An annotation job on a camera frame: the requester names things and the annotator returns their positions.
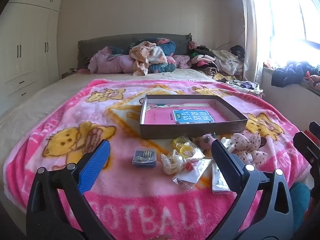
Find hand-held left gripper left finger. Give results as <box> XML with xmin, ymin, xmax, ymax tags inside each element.
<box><xmin>26</xmin><ymin>139</ymin><xmax>115</xmax><ymax>240</ymax></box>

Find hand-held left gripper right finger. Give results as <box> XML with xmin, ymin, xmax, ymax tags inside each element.
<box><xmin>211</xmin><ymin>139</ymin><xmax>294</xmax><ymax>240</ymax></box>

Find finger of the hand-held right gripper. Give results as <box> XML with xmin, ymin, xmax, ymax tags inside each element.
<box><xmin>293</xmin><ymin>131</ymin><xmax>320</xmax><ymax>170</ymax></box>
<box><xmin>309</xmin><ymin>121</ymin><xmax>320</xmax><ymax>137</ymax></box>

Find floral bow hair clip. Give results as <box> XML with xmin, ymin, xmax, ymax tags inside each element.
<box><xmin>229</xmin><ymin>132</ymin><xmax>268</xmax><ymax>165</ymax></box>

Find bagged red bead earrings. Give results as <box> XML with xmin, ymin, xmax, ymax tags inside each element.
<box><xmin>172</xmin><ymin>158</ymin><xmax>213</xmax><ymax>189</ymax></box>

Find bagged yellow hair ties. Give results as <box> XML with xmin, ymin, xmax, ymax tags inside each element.
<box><xmin>172</xmin><ymin>136</ymin><xmax>205</xmax><ymax>159</ymax></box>

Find brown shallow cardboard box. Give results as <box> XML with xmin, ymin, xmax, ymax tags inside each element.
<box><xmin>139</xmin><ymin>94</ymin><xmax>248</xmax><ymax>140</ymax></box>

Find white hair claw clip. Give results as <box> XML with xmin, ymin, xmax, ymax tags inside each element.
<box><xmin>161</xmin><ymin>150</ymin><xmax>187</xmax><ymax>176</ymax></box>

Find silver jewelry packet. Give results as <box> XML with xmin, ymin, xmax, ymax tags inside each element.
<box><xmin>212</xmin><ymin>162</ymin><xmax>232</xmax><ymax>194</ymax></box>

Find clear plastic packet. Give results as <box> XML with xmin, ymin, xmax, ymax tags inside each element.
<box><xmin>220</xmin><ymin>137</ymin><xmax>235</xmax><ymax>153</ymax></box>

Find teal clothing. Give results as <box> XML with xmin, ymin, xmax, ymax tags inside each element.
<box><xmin>290</xmin><ymin>182</ymin><xmax>311</xmax><ymax>230</ymax></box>

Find pink furry monster clip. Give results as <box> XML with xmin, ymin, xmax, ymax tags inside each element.
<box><xmin>195</xmin><ymin>133</ymin><xmax>218</xmax><ymax>153</ymax></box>

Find pink bear printed blanket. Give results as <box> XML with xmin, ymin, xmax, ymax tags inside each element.
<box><xmin>2</xmin><ymin>79</ymin><xmax>314</xmax><ymax>240</ymax></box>

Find orange patterned cloth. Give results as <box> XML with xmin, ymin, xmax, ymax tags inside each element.
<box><xmin>307</xmin><ymin>72</ymin><xmax>320</xmax><ymax>90</ymax></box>

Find small dark hairpin box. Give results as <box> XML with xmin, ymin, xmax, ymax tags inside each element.
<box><xmin>132</xmin><ymin>148</ymin><xmax>157</xmax><ymax>167</ymax></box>

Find dark clothes on windowsill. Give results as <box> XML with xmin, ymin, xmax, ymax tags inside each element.
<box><xmin>271</xmin><ymin>61</ymin><xmax>320</xmax><ymax>88</ymax></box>

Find pink book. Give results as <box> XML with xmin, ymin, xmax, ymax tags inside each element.
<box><xmin>144</xmin><ymin>102</ymin><xmax>232</xmax><ymax>125</ymax></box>

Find dark purple clothes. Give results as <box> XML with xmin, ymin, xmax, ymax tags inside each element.
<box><xmin>226</xmin><ymin>80</ymin><xmax>262</xmax><ymax>93</ymax></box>

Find wooden nightstand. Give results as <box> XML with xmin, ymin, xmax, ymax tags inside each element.
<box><xmin>62</xmin><ymin>69</ymin><xmax>80</xmax><ymax>79</ymax></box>

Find light purple bedding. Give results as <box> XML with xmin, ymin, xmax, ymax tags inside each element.
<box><xmin>88</xmin><ymin>46</ymin><xmax>135</xmax><ymax>74</ymax></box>

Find pile of mixed clothes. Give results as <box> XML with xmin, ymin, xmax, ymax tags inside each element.
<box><xmin>187</xmin><ymin>41</ymin><xmax>247</xmax><ymax>82</ymax></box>

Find window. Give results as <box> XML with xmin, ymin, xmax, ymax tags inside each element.
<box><xmin>265</xmin><ymin>0</ymin><xmax>320</xmax><ymax>65</ymax></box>

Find pink fuzzy cloth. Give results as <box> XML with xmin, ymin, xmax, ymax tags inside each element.
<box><xmin>172</xmin><ymin>55</ymin><xmax>192</xmax><ymax>69</ymax></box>

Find cream curtain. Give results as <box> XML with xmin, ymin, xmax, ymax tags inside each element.
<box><xmin>239</xmin><ymin>0</ymin><xmax>265</xmax><ymax>88</ymax></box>

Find pile of clothes and bedding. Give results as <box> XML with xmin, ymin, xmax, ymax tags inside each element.
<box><xmin>77</xmin><ymin>33</ymin><xmax>193</xmax><ymax>70</ymax></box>

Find orange floral cloth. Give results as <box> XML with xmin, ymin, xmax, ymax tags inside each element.
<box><xmin>129</xmin><ymin>41</ymin><xmax>168</xmax><ymax>77</ymax></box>

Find dark blue floral quilt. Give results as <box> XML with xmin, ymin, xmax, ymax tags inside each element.
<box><xmin>110</xmin><ymin>38</ymin><xmax>177</xmax><ymax>73</ymax></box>

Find cream wardrobe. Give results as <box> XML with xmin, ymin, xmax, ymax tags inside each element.
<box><xmin>0</xmin><ymin>0</ymin><xmax>63</xmax><ymax>115</ymax></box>

